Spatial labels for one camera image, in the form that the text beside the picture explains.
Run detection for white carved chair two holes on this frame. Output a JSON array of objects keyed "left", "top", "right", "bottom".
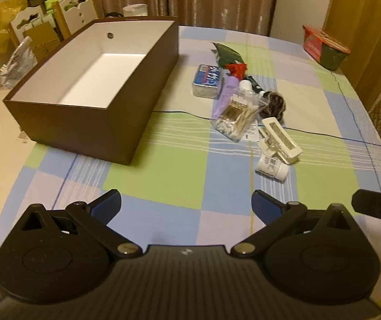
[{"left": 52, "top": 0, "right": 98, "bottom": 37}]

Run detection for white barcode bottle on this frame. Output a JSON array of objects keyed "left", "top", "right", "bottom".
[{"left": 234, "top": 79, "right": 261, "bottom": 107}]

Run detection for purple bottle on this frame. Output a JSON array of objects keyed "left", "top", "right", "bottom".
[{"left": 211, "top": 75, "right": 241, "bottom": 121}]

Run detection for silver foil bag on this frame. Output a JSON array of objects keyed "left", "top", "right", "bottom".
[{"left": 0, "top": 36, "right": 39, "bottom": 90}]

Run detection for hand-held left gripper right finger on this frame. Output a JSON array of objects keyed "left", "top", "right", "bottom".
[{"left": 230, "top": 189, "right": 354, "bottom": 259}]

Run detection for red packet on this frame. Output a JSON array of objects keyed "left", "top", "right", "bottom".
[{"left": 225, "top": 63, "right": 248, "bottom": 79}]

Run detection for white hair clip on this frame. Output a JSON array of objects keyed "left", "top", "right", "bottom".
[{"left": 257, "top": 117, "right": 304, "bottom": 165}]

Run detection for brown hair scrunchie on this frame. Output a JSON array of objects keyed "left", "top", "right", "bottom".
[{"left": 263, "top": 91, "right": 289, "bottom": 121}]

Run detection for checkered cloth desktop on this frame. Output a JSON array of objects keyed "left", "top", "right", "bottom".
[{"left": 0, "top": 25, "right": 381, "bottom": 310}]

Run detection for white carved chair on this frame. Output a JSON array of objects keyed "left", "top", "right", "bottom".
[{"left": 9, "top": 6, "right": 44, "bottom": 50}]

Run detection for wooden door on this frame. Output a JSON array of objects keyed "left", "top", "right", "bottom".
[{"left": 322, "top": 0, "right": 381, "bottom": 107}]

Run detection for brown storage box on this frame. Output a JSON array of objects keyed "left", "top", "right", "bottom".
[{"left": 3, "top": 16, "right": 179, "bottom": 165}]

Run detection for dark green packet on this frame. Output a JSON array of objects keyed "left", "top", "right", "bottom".
[{"left": 211, "top": 42, "right": 248, "bottom": 67}]

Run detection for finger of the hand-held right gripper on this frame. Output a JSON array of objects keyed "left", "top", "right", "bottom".
[{"left": 351, "top": 189, "right": 381, "bottom": 244}]

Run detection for yellow plastic bag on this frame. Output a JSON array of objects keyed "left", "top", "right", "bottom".
[{"left": 0, "top": 0, "right": 28, "bottom": 54}]

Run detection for red green noodle bowl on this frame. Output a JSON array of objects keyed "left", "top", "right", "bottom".
[{"left": 302, "top": 24, "right": 352, "bottom": 71}]

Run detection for blue toothpick box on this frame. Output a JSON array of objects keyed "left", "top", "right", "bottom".
[{"left": 192, "top": 64, "right": 226, "bottom": 99}]

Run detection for cotton swab bag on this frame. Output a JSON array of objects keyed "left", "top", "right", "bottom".
[{"left": 210, "top": 91, "right": 269, "bottom": 142}]

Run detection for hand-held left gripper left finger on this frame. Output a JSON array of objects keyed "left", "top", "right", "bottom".
[{"left": 20, "top": 189, "right": 142, "bottom": 258}]

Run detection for beige curtain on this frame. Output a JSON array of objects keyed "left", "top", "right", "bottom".
[{"left": 48, "top": 0, "right": 281, "bottom": 37}]

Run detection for white lidded jar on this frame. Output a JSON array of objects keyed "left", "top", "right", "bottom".
[{"left": 123, "top": 3, "right": 148, "bottom": 17}]

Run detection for small white bottle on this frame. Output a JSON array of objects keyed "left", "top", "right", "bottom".
[{"left": 255, "top": 153, "right": 290, "bottom": 183}]

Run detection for cardboard box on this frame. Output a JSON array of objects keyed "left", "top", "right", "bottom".
[{"left": 23, "top": 22, "right": 61, "bottom": 62}]

